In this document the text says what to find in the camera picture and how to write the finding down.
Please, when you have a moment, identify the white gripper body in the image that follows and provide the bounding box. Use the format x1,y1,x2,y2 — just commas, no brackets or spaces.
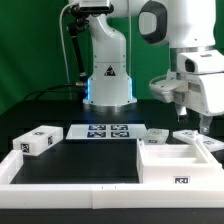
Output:
173,73,224,116

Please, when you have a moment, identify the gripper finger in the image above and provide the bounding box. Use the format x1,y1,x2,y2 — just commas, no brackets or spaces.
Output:
199,115,212,135
175,104,188,123

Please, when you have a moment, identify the white cabinet door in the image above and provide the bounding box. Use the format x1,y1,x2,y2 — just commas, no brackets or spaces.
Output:
142,128,169,145
173,130,224,152

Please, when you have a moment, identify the white cabinet box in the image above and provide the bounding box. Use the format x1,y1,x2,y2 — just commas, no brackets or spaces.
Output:
136,140,224,185

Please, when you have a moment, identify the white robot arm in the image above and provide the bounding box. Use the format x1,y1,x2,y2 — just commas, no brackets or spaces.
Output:
68,0,224,134

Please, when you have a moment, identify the white cabinet top block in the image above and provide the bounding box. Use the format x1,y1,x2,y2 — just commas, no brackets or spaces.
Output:
13,125,63,156

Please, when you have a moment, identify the white marker sheet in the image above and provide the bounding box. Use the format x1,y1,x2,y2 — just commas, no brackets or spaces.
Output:
66,124,147,140

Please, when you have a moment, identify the white U-shaped fence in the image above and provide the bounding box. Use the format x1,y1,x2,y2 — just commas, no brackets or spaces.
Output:
0,150,224,209

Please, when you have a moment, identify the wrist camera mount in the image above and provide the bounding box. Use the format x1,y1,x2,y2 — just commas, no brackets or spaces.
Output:
149,70,187,103

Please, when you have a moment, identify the black cable bundle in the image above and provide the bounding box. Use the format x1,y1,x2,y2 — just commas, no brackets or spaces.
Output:
22,4,91,102

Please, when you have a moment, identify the white cable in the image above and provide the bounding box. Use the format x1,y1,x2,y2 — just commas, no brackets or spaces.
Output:
58,2,81,85

